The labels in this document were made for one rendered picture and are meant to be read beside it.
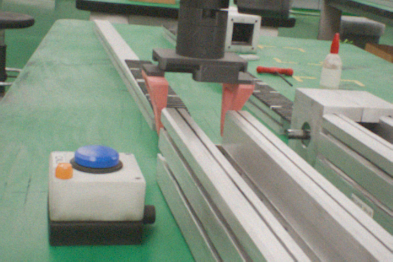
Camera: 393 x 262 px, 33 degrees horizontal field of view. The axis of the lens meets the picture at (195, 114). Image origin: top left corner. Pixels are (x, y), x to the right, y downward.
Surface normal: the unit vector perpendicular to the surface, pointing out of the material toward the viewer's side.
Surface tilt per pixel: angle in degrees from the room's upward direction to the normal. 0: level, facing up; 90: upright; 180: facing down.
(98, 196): 90
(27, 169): 0
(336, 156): 90
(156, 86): 111
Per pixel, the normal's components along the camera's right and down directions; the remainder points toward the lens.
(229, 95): 0.24, -0.11
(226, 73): 0.22, 0.26
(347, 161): -0.97, -0.04
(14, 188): 0.10, -0.96
